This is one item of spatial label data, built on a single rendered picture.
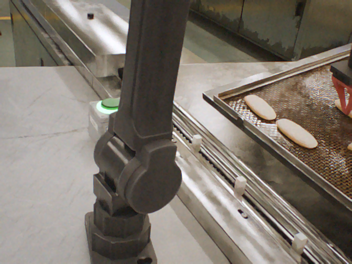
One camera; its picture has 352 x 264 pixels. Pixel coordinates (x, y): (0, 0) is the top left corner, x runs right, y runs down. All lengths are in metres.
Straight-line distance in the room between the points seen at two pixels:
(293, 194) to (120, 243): 0.35
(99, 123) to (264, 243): 0.37
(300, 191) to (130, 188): 0.38
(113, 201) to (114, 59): 0.54
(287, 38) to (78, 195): 2.97
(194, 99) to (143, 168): 0.57
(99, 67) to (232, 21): 3.15
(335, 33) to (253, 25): 0.70
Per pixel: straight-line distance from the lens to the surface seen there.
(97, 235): 0.56
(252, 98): 0.88
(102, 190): 0.54
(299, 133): 0.78
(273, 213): 0.67
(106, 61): 1.00
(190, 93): 1.06
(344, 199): 0.67
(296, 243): 0.62
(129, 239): 0.56
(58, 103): 0.98
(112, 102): 0.79
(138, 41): 0.44
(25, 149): 0.82
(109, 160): 0.52
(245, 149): 0.86
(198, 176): 0.68
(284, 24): 3.53
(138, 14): 0.44
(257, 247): 0.59
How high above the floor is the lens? 1.27
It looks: 30 degrees down
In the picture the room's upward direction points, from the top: 6 degrees clockwise
